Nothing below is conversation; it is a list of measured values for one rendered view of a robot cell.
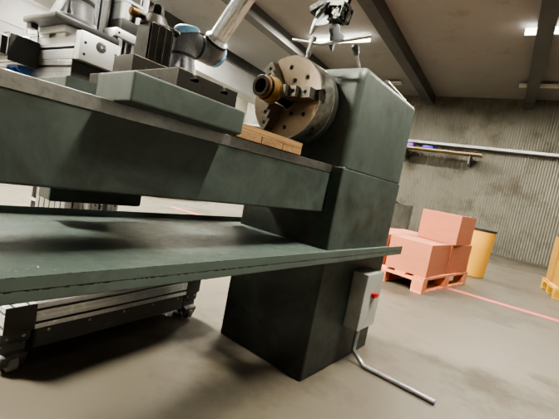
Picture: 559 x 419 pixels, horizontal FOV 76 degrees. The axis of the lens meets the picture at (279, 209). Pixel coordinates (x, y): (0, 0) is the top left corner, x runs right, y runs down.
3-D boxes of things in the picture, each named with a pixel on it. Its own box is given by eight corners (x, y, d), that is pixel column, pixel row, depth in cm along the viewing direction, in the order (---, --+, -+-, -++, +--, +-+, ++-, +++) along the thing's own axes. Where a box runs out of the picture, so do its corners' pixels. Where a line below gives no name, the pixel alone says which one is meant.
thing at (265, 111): (289, 110, 138) (274, 136, 142) (282, 104, 140) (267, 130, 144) (271, 101, 129) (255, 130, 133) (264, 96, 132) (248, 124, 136)
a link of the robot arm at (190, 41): (165, 51, 168) (169, 21, 167) (189, 61, 179) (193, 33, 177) (178, 48, 161) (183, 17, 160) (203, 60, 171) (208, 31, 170)
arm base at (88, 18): (39, 19, 125) (42, -10, 125) (82, 38, 138) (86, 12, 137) (61, 16, 118) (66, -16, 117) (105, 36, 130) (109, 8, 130)
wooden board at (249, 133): (227, 145, 142) (229, 135, 142) (300, 155, 120) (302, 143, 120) (160, 128, 118) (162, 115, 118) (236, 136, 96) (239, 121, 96)
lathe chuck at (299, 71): (259, 132, 155) (283, 58, 149) (316, 153, 137) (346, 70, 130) (244, 127, 148) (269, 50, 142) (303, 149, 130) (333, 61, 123)
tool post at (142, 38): (155, 71, 106) (161, 36, 105) (170, 69, 102) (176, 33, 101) (132, 61, 100) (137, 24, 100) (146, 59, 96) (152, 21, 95)
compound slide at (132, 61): (175, 96, 115) (177, 80, 114) (195, 96, 108) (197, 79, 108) (111, 74, 98) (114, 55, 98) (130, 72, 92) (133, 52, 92)
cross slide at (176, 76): (144, 106, 118) (146, 92, 118) (234, 110, 92) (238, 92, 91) (86, 89, 104) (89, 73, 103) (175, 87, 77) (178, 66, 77)
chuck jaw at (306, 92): (297, 92, 136) (324, 90, 129) (295, 105, 136) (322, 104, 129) (279, 83, 127) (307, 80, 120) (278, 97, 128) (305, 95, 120)
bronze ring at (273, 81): (269, 81, 134) (253, 71, 127) (289, 80, 128) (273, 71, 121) (264, 105, 135) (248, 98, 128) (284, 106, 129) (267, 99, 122)
